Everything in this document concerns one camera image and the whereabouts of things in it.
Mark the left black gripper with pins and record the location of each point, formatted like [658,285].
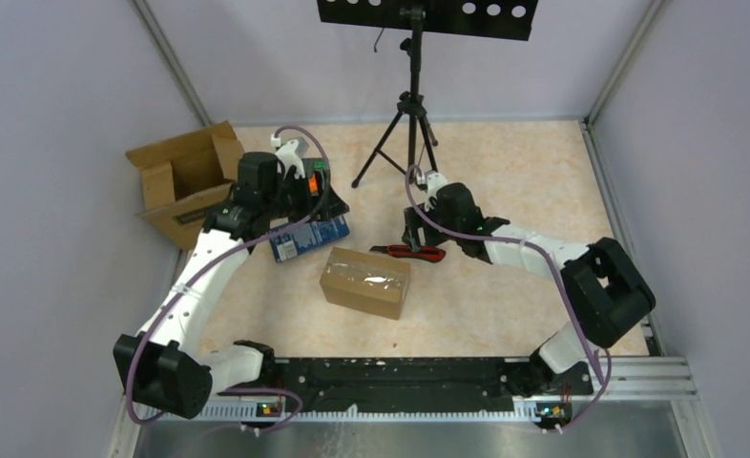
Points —
[325,204]

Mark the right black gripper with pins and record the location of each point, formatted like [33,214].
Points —
[415,220]

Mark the red black utility knife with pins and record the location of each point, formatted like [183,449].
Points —
[401,251]

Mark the blue blister pack item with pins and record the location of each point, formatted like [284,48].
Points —
[307,238]

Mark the small cardboard box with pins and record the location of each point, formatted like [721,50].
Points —
[366,282]

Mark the large cardboard box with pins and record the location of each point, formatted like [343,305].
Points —
[183,176]

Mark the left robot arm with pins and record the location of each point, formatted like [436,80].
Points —
[159,366]

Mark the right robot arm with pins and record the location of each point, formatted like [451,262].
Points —
[604,293]

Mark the orange curved toy piece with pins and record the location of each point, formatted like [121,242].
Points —
[313,185]

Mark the grey toy brick baseplate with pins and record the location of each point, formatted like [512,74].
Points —
[308,166]

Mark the black tripod stand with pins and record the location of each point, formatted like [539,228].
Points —
[411,103]

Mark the black perforated plate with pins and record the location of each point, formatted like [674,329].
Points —
[511,20]

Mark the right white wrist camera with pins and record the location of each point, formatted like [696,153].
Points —
[430,183]

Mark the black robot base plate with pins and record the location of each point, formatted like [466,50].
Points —
[419,385]

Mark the grey cable duct rail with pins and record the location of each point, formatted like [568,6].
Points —
[249,412]

